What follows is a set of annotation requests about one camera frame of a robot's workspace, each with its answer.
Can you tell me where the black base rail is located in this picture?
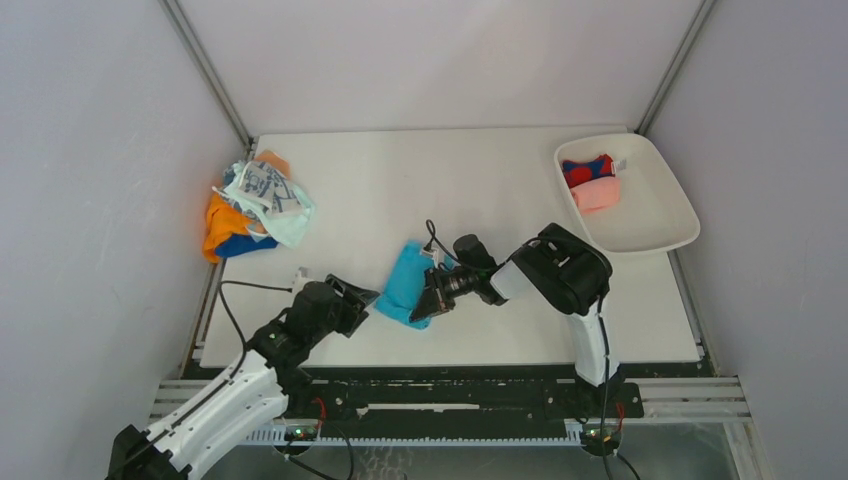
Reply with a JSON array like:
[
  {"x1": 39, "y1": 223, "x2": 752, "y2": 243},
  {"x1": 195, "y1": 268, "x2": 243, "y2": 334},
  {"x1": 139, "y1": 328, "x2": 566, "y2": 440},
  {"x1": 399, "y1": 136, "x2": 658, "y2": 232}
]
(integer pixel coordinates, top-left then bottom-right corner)
[{"x1": 283, "y1": 364, "x2": 645, "y2": 441}]

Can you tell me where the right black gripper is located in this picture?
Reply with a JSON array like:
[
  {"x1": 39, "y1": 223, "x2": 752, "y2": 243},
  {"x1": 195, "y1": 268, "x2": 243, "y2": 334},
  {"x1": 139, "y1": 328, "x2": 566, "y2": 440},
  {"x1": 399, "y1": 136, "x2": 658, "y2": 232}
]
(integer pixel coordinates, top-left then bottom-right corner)
[{"x1": 412, "y1": 265, "x2": 480, "y2": 320}]

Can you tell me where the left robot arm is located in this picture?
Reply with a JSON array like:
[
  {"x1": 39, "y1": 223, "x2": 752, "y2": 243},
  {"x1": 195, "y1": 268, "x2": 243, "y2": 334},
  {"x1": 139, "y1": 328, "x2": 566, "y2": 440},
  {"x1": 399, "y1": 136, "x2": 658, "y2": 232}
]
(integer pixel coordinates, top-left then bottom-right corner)
[{"x1": 106, "y1": 275, "x2": 380, "y2": 479}]

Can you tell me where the bright blue towel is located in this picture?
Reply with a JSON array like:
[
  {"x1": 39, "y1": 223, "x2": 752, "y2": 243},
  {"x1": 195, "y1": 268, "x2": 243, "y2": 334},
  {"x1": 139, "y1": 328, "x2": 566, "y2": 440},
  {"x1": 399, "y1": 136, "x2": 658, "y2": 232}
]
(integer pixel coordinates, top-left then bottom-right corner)
[{"x1": 375, "y1": 240, "x2": 455, "y2": 330}]

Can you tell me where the white plastic tray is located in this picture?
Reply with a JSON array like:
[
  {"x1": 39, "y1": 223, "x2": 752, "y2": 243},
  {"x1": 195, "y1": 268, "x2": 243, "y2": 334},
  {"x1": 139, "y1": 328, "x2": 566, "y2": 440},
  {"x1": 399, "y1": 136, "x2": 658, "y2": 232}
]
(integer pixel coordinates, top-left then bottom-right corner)
[{"x1": 553, "y1": 133, "x2": 701, "y2": 255}]

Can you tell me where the pink rolled towel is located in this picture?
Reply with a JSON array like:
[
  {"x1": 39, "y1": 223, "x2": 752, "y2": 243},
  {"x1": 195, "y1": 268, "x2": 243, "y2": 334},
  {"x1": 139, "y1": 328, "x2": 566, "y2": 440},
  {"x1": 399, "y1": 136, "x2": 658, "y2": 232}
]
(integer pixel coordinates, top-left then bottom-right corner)
[{"x1": 570, "y1": 176, "x2": 621, "y2": 214}]

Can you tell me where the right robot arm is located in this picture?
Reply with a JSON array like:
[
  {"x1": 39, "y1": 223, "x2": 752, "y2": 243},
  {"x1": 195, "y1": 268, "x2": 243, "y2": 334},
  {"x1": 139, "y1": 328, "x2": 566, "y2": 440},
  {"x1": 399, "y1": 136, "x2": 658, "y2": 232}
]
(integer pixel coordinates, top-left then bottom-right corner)
[{"x1": 410, "y1": 223, "x2": 618, "y2": 416}]

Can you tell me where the orange towel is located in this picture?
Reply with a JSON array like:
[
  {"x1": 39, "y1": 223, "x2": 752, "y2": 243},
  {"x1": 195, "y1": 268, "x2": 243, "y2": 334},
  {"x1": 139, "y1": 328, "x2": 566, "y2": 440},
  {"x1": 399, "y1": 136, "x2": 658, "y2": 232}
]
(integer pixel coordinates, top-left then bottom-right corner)
[{"x1": 202, "y1": 150, "x2": 290, "y2": 263}]

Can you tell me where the dark blue towel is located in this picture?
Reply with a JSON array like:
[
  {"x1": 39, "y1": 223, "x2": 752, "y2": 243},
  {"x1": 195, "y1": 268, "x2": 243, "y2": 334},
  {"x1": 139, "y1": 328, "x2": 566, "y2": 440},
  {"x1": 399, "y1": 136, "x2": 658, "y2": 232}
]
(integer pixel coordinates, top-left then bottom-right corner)
[{"x1": 212, "y1": 234, "x2": 278, "y2": 259}]

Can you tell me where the red blue rolled towel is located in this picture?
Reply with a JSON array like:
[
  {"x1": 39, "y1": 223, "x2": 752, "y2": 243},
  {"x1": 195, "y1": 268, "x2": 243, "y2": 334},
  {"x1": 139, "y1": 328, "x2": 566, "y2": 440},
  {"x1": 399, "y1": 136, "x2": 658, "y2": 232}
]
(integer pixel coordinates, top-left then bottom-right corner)
[{"x1": 561, "y1": 154, "x2": 615, "y2": 189}]

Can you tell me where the mint green towel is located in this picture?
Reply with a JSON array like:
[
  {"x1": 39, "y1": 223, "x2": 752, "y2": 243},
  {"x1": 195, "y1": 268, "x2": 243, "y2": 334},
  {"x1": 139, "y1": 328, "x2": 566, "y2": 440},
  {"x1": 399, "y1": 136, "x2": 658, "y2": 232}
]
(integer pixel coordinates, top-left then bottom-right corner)
[{"x1": 213, "y1": 161, "x2": 315, "y2": 248}]

